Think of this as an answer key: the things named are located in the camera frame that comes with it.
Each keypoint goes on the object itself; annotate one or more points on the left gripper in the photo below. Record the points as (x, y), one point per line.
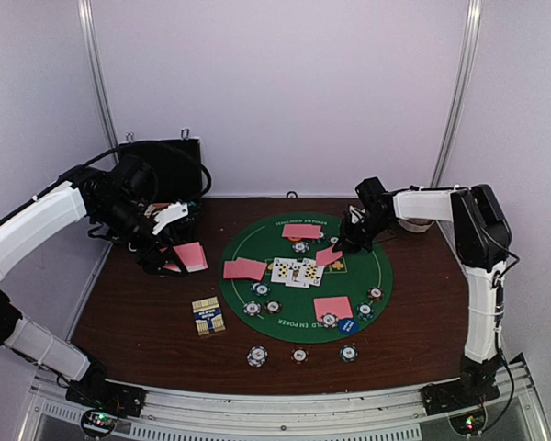
(151, 263)

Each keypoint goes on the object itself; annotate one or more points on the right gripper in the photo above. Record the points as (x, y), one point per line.
(349, 241)

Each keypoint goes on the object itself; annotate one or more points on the pink playing card deck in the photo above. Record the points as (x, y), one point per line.
(193, 256)

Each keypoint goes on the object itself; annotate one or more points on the blue white chips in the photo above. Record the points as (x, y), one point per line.
(300, 247)
(252, 308)
(329, 320)

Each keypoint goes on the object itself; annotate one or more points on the face up king card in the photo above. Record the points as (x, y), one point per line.
(295, 278)

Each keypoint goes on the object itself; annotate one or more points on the single dealt pink card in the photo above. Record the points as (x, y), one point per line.
(234, 270)

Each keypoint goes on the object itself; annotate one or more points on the face up spade card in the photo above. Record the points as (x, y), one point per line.
(282, 270)

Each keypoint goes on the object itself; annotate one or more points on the blue round button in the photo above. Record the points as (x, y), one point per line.
(348, 326)

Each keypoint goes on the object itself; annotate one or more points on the green blue chip stack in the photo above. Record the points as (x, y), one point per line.
(348, 353)

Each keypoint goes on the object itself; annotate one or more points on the brown chip stack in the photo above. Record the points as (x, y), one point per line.
(299, 355)

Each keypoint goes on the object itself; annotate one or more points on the blue white chip stack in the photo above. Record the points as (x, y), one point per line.
(257, 356)

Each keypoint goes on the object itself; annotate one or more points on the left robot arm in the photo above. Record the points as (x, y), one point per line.
(50, 245)

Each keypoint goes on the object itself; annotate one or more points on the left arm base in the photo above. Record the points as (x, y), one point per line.
(117, 399)

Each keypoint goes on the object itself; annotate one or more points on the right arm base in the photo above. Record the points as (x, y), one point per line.
(451, 396)

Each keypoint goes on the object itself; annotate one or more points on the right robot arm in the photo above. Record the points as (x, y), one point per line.
(482, 245)

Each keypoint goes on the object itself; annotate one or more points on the white saucer dish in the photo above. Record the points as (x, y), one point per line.
(416, 226)

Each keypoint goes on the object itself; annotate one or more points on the black poker case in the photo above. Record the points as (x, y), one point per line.
(177, 164)

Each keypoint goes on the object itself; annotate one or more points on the clear card box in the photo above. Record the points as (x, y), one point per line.
(208, 316)

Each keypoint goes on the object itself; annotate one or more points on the round green poker mat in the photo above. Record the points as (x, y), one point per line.
(351, 276)

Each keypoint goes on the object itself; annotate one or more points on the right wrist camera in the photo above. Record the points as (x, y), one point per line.
(373, 196)

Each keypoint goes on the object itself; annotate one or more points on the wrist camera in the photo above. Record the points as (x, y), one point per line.
(373, 196)
(135, 178)

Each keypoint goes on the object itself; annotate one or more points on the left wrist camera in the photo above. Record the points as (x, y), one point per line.
(135, 178)

